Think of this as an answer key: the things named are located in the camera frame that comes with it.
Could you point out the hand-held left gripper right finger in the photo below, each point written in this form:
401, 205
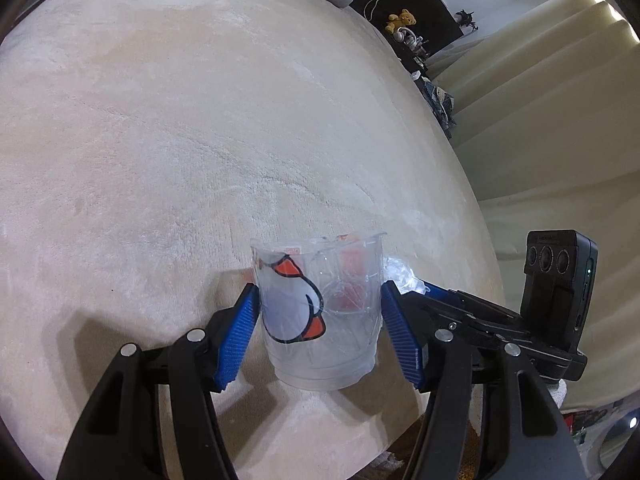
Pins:
400, 332

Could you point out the cream curtain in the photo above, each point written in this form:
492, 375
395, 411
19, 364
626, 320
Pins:
550, 125

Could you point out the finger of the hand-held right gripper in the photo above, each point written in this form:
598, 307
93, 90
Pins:
480, 307
460, 322

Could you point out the beige plush blanket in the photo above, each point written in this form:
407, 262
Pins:
175, 135

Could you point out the clear printed plastic cup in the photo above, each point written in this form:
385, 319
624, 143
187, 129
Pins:
325, 350

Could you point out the person's right hand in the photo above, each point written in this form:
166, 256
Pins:
556, 391

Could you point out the clear plastic bag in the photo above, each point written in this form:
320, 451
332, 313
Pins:
400, 272

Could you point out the patterned dark cloth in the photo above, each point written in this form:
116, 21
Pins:
440, 105

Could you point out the white headphones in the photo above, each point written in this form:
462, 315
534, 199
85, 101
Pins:
407, 37

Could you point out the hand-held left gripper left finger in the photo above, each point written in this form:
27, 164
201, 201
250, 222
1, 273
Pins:
239, 335

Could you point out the brown teddy bear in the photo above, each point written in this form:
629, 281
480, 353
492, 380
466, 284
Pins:
400, 21

